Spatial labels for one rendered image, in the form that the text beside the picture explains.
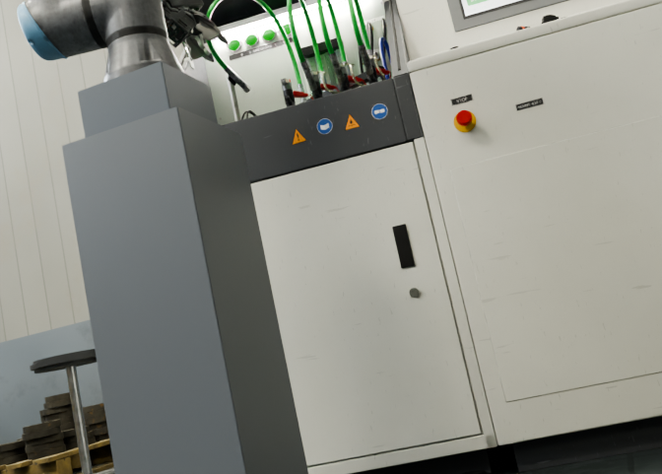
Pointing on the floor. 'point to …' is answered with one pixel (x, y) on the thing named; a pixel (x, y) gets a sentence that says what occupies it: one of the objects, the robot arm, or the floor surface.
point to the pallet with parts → (58, 441)
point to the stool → (73, 396)
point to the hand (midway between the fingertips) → (218, 48)
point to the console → (553, 216)
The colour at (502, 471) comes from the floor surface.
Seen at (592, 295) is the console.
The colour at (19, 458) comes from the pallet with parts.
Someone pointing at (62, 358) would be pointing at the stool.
